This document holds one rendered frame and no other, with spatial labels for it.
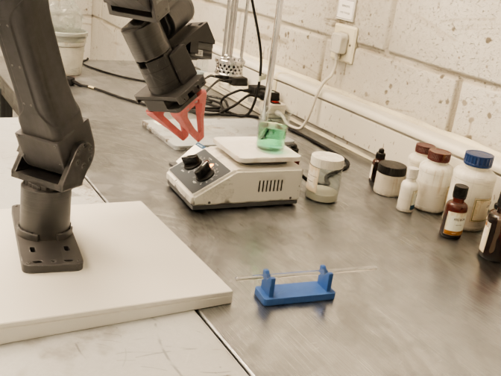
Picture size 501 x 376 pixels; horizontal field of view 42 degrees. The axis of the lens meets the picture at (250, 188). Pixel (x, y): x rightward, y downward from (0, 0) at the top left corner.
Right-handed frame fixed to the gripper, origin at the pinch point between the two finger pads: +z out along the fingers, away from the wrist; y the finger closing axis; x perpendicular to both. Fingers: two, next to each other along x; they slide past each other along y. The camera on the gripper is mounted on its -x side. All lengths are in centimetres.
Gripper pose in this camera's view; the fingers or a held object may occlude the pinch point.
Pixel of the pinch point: (191, 134)
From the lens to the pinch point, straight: 104.4
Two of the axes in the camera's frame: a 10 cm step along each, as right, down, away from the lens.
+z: 3.4, 7.8, 5.3
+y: -7.6, -1.1, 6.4
